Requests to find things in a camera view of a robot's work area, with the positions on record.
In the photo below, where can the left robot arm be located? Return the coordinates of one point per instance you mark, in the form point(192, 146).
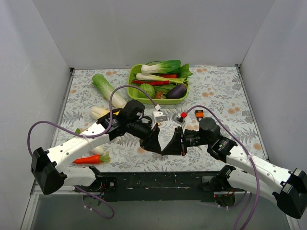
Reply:
point(51, 167)

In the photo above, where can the white radish with leaves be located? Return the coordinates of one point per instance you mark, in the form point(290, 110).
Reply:
point(97, 150)

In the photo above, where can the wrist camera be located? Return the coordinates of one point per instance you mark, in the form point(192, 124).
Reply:
point(158, 116)
point(179, 120)

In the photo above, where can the long green napa cabbage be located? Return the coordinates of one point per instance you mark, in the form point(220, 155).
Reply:
point(106, 89)

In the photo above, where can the white celery stalk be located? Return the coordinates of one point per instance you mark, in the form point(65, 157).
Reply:
point(151, 77)

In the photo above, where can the orange carrot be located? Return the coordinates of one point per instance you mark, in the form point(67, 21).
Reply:
point(95, 159)

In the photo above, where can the purple eggplant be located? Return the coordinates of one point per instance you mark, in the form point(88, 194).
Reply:
point(177, 92)

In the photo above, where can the red chili pepper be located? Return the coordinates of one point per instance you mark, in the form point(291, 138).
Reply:
point(152, 83)

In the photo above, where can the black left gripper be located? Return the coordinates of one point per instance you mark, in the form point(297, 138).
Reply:
point(150, 136)

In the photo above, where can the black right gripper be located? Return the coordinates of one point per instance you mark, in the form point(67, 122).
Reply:
point(181, 140)

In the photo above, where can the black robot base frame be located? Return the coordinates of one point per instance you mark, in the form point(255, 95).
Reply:
point(153, 186)

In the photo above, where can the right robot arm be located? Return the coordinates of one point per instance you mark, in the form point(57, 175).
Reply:
point(286, 188)

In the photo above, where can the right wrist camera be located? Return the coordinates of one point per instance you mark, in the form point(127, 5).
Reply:
point(179, 120)

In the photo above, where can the bok choy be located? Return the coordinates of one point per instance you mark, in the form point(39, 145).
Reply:
point(160, 66)

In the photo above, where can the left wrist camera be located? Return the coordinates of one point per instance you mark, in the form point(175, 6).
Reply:
point(158, 116)

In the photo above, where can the yellow white baby cabbage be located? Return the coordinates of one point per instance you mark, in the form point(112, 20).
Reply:
point(98, 112)

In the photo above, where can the green leafy lettuce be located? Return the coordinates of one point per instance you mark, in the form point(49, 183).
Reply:
point(184, 71)

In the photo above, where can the green plastic basket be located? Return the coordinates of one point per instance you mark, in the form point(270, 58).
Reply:
point(133, 93)

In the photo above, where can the round green cabbage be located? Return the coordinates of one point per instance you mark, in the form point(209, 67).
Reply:
point(148, 89)

